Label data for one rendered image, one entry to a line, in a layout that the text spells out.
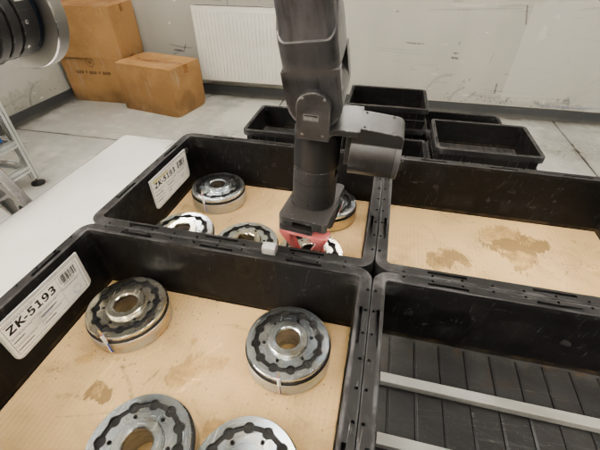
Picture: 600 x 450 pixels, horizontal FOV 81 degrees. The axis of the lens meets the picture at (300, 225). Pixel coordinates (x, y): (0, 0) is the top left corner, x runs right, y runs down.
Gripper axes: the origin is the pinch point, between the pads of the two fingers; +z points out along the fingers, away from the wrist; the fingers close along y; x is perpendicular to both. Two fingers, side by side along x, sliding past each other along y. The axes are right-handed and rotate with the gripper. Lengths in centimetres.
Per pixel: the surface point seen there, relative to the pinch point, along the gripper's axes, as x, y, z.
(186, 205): 27.6, 8.2, 5.1
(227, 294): 8.9, -10.4, 2.8
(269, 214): 11.1, 10.7, 4.4
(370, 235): -8.4, 0.4, -4.8
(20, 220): 75, 5, 20
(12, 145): 206, 90, 65
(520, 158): -54, 103, 26
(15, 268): 61, -8, 19
